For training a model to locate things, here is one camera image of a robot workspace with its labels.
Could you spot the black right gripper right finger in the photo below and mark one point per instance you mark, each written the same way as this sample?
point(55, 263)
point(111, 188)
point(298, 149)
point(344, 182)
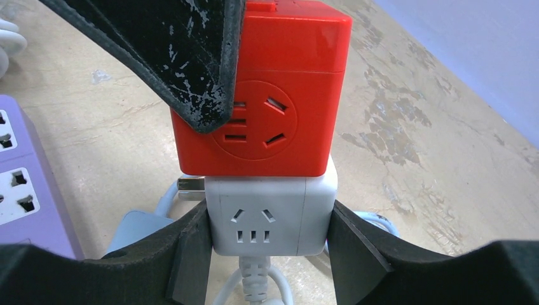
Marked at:
point(372, 266)

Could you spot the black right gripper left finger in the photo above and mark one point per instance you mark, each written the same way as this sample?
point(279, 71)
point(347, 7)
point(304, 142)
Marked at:
point(170, 266)

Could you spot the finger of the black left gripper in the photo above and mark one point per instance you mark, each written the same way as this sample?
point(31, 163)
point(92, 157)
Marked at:
point(185, 51)

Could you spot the white cube power socket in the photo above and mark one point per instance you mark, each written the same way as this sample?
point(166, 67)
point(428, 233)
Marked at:
point(267, 216)

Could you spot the red cube socket adapter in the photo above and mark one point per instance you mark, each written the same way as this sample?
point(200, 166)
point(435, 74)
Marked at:
point(290, 73)

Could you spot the light blue power strip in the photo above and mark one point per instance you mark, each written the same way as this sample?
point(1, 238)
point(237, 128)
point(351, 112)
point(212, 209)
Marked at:
point(134, 226)

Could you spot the purple power strip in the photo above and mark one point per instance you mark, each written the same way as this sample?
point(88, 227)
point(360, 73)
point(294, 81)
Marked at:
point(32, 208)

